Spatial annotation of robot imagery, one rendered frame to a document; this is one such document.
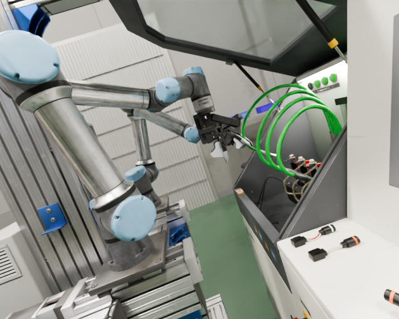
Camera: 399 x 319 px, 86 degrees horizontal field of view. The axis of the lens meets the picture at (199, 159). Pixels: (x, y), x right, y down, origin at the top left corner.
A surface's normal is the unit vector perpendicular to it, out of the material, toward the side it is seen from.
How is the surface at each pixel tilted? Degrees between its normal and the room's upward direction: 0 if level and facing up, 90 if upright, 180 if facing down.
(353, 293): 0
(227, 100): 90
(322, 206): 90
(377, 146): 76
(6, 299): 90
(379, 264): 0
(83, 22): 90
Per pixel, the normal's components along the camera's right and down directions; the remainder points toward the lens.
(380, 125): -0.99, 0.10
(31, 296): 0.12, 0.11
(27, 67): 0.55, -0.21
